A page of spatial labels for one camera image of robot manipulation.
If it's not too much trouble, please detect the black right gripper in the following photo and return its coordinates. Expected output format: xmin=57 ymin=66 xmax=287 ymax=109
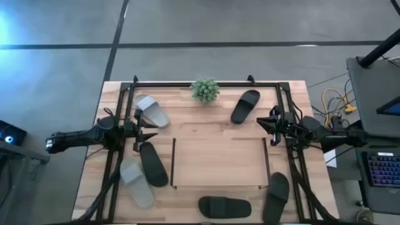
xmin=256 ymin=105 xmax=296 ymax=147

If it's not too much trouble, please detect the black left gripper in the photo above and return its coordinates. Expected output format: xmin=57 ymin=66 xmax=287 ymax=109
xmin=124 ymin=108 xmax=159 ymax=153

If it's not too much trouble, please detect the grey rubber slide sandal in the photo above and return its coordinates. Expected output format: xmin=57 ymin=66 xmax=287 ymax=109
xmin=133 ymin=94 xmax=171 ymax=129
xmin=119 ymin=156 xmax=155 ymax=209

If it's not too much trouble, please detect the black rubber slide sandal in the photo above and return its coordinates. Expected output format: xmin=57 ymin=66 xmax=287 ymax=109
xmin=139 ymin=141 xmax=169 ymax=188
xmin=262 ymin=171 xmax=291 ymax=224
xmin=230 ymin=89 xmax=261 ymax=125
xmin=197 ymin=196 xmax=253 ymax=219

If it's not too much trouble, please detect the wooden shelf with black legs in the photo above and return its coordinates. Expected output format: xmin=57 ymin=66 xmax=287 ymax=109
xmin=170 ymin=136 xmax=271 ymax=191

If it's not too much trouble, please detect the green potted plant white pot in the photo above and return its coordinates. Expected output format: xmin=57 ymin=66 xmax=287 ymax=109
xmin=191 ymin=77 xmax=221 ymax=104

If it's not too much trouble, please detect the white paper sheet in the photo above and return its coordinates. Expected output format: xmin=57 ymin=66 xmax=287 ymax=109
xmin=324 ymin=149 xmax=338 ymax=169

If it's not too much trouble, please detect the grey equipment cart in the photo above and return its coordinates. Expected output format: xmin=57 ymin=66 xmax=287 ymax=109
xmin=345 ymin=56 xmax=400 ymax=216

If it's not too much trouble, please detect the grey metal stand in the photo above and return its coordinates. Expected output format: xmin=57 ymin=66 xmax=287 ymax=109
xmin=0 ymin=139 xmax=51 ymax=166

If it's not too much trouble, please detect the keyboard with coloured keys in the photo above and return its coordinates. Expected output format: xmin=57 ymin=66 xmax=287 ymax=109
xmin=361 ymin=151 xmax=400 ymax=189

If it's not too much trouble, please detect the black tablet screen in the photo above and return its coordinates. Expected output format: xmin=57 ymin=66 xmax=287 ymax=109
xmin=376 ymin=95 xmax=400 ymax=117

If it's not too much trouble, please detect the black pole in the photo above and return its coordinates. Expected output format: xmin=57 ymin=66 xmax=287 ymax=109
xmin=358 ymin=27 xmax=400 ymax=69

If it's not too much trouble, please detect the black device with blue light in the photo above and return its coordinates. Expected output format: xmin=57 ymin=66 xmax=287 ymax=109
xmin=0 ymin=119 xmax=28 ymax=147

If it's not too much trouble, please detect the black aluminium table frame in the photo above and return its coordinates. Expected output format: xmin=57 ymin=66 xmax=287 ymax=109
xmin=72 ymin=74 xmax=340 ymax=224

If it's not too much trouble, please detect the black floor cable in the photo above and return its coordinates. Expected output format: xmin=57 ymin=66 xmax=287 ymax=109
xmin=307 ymin=72 xmax=350 ymax=89

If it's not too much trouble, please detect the yellow cable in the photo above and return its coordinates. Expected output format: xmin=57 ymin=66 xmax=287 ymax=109
xmin=321 ymin=87 xmax=358 ymax=128

